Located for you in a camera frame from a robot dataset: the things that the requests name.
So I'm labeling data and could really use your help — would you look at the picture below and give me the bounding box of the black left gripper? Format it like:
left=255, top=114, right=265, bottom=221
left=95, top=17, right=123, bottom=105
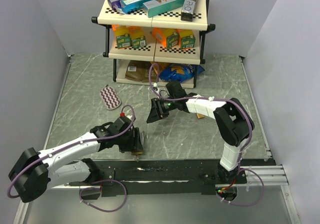
left=116, top=126, right=143, bottom=151

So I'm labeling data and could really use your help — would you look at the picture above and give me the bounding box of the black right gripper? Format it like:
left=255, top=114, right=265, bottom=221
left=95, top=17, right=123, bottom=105
left=146, top=97, right=177, bottom=124

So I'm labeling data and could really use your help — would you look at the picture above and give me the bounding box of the large brass padlock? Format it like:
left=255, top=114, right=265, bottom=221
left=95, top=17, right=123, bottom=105
left=131, top=130, right=145, bottom=156

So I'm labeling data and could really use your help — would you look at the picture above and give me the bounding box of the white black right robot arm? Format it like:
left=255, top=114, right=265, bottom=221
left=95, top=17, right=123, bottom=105
left=146, top=81, right=255, bottom=183

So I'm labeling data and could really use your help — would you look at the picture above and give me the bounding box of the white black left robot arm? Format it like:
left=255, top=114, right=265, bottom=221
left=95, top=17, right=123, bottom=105
left=7, top=116, right=144, bottom=203

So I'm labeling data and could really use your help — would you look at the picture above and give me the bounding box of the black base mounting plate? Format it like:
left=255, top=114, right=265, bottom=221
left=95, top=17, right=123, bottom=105
left=68, top=158, right=276, bottom=197

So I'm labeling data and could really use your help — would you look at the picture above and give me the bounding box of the medium brass padlock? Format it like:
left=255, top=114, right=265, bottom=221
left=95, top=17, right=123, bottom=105
left=196, top=113, right=205, bottom=119

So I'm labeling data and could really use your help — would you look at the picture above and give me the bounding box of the brown snack bag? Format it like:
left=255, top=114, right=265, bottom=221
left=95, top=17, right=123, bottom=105
left=125, top=60, right=151, bottom=83

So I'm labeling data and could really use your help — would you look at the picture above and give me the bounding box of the purple striped sponge pad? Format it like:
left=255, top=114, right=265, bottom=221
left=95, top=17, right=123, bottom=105
left=99, top=85, right=122, bottom=110

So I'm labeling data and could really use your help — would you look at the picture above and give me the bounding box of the orange snack bag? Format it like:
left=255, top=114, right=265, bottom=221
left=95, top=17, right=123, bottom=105
left=151, top=62, right=170, bottom=75

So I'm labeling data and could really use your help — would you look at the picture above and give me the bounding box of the blue chips bag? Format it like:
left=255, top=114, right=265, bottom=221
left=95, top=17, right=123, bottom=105
left=159, top=64, right=204, bottom=83

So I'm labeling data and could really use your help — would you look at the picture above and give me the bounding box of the orange green box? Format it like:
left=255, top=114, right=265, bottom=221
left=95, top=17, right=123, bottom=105
left=128, top=26, right=147, bottom=49
left=111, top=25, right=132, bottom=49
left=177, top=29, right=196, bottom=50
left=152, top=28, right=179, bottom=49

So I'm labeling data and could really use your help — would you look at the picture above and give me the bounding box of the cream three-tier shelf rack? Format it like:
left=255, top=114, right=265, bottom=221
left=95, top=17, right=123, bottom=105
left=91, top=0, right=216, bottom=89

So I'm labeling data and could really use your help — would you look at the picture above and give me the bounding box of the silver RIO box right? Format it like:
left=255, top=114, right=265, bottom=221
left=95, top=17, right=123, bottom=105
left=180, top=0, right=197, bottom=22

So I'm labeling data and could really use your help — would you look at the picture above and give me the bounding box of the blue toothpaste box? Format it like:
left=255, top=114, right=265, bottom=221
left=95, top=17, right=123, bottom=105
left=118, top=0, right=152, bottom=14

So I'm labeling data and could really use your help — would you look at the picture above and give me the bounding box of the teal RIO box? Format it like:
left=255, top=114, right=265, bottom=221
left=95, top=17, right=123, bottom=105
left=142, top=0, right=185, bottom=18

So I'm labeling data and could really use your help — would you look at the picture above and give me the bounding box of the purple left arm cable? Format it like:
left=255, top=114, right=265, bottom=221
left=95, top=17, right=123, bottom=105
left=6, top=105, right=137, bottom=199

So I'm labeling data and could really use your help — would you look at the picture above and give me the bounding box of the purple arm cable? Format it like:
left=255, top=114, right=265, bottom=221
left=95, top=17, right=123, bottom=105
left=6, top=105, right=137, bottom=199
left=148, top=63, right=255, bottom=177

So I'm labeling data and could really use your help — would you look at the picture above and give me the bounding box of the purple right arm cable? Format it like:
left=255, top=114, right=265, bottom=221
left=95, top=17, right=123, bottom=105
left=148, top=63, right=255, bottom=177

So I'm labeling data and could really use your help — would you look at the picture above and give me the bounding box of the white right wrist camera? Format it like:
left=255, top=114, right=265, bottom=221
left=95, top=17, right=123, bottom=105
left=153, top=83, right=168, bottom=97

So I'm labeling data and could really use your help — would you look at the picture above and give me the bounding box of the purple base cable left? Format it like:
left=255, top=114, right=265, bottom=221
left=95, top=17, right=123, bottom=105
left=79, top=179, right=127, bottom=212

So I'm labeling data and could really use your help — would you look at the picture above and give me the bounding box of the aluminium rail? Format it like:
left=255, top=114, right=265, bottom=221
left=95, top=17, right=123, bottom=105
left=245, top=165, right=289, bottom=186

